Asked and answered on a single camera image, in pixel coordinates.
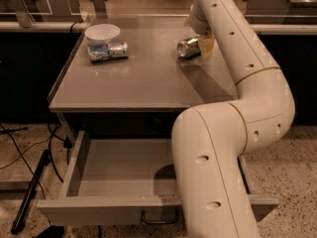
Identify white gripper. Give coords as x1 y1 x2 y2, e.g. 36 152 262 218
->
183 4 215 60

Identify green soda can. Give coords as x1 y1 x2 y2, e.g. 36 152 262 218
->
177 36 200 59

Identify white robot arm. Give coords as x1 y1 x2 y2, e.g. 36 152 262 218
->
171 0 295 238

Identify grey cabinet with top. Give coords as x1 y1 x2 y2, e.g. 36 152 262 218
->
50 17 237 139

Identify blue silver crushed can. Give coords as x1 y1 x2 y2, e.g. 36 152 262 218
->
87 42 128 62

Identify open grey top drawer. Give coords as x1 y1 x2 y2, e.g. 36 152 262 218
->
38 132 278 225

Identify background desk right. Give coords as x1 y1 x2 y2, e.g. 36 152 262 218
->
245 0 317 25

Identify background desk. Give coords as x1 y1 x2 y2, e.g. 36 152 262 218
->
0 0 83 23
245 0 317 25

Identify white bowl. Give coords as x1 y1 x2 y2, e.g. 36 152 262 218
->
84 24 121 45

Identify background desk left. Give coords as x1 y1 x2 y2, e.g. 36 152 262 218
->
0 0 83 23

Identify black bar on floor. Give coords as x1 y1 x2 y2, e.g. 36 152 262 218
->
11 150 50 235

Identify black floor cables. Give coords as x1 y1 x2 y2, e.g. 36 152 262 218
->
0 122 72 200

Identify black drawer handle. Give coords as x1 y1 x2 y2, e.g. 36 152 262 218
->
141 209 179 225

